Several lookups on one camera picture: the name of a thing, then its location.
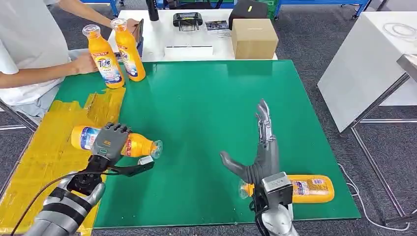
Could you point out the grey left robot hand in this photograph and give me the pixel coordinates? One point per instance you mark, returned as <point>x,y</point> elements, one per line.
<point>109,141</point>

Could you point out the person's right hand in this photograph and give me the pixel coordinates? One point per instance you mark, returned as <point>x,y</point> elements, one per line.
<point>83,64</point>

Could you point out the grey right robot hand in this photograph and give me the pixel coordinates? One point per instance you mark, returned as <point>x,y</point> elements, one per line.
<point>267,159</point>

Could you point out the person's left hand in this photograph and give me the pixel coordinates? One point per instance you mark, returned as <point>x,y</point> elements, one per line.
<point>132,24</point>

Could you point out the orange detergent bottle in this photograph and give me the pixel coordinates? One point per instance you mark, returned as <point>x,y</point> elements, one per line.
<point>140,146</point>
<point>130,52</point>
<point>312,189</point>
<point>106,65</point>

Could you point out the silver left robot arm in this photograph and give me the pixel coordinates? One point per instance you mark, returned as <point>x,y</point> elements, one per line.
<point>65,211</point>

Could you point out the black tablet with stand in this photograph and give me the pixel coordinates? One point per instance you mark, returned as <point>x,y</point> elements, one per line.
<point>140,32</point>

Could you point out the black cylinder flask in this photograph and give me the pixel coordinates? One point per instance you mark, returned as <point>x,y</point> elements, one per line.
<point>152,9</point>

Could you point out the black handheld controller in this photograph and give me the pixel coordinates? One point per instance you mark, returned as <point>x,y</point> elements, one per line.
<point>188,20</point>

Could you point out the yellow plastic sheet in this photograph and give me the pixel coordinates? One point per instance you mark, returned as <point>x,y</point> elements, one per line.
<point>49,156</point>

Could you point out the person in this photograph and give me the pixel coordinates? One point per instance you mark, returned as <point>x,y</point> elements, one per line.
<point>29,32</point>

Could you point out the long white box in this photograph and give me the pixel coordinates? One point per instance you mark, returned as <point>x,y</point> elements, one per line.
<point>189,52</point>

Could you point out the dark metal bar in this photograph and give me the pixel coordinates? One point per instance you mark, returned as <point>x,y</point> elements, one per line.
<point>19,116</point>

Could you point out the printed card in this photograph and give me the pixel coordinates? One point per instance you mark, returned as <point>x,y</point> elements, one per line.
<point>217,25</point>

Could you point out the green table mat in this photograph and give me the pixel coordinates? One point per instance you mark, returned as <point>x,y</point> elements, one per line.
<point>202,104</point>

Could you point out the black bag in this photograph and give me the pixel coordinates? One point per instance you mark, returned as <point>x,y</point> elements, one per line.
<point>247,11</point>

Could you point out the brown cardboard box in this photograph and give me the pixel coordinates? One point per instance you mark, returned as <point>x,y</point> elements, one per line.
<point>254,39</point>

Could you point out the white side table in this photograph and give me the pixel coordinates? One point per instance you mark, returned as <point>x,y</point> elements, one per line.
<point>361,68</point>

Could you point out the green crate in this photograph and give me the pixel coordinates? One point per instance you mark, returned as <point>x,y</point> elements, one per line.
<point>272,8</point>

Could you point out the blue rack frame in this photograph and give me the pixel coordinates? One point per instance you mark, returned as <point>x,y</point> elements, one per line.
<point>325,2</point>
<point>114,5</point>

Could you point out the steel table frame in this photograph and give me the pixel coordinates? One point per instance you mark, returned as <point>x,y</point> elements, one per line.
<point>378,104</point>

